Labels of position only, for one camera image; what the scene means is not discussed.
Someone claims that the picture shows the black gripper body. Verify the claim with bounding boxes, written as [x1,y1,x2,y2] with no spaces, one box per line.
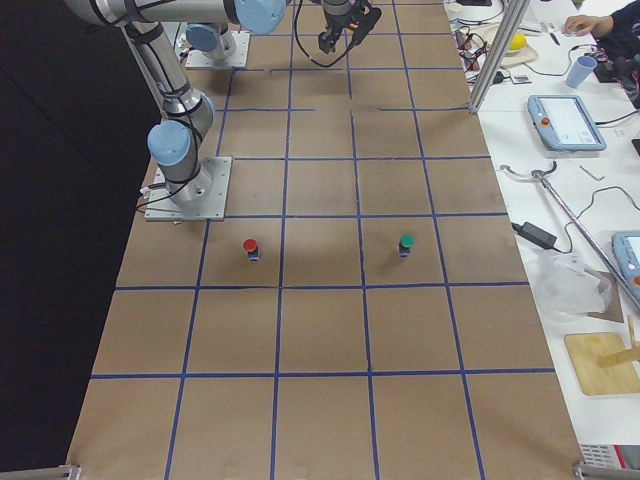
[318,0,356,54]

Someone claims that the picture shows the green push button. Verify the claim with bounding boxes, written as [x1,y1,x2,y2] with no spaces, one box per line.
[398,234,415,258]

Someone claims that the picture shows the red push button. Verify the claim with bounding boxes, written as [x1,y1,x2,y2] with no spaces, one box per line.
[242,238,260,262]

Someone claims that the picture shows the person's hand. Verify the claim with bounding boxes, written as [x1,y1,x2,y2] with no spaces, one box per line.
[562,15,613,38]

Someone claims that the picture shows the beige rectangular tray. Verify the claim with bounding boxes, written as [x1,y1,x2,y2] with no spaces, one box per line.
[470,23,538,68]

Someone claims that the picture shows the yellow lemon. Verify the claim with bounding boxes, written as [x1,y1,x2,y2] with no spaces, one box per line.
[508,33,527,52]

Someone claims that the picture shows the small colourful card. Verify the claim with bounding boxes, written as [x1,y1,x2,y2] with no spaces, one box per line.
[511,75,531,84]

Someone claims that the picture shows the teach pendant with screen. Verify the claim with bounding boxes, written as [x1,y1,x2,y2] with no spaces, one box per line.
[527,95,607,152]

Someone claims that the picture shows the light blue plastic cup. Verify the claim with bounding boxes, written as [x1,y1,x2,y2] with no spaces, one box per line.
[565,55,598,88]

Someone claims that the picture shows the metal rod with hook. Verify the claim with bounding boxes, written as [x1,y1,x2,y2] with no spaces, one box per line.
[498,160,639,309]

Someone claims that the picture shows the black power adapter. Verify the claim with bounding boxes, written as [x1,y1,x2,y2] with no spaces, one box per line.
[511,222,557,250]

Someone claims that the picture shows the brown paper mat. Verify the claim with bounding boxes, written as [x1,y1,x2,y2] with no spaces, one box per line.
[68,1,580,479]

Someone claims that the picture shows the clear plastic bag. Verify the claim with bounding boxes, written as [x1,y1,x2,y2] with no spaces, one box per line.
[526,253,624,323]

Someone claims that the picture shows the wooden cutting board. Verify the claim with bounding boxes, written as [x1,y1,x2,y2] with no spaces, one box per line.
[564,332,639,396]

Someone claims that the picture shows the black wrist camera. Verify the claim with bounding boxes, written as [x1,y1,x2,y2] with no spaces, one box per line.
[347,1,382,47]

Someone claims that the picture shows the aluminium frame post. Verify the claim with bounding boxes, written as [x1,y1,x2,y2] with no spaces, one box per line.
[468,0,530,114]

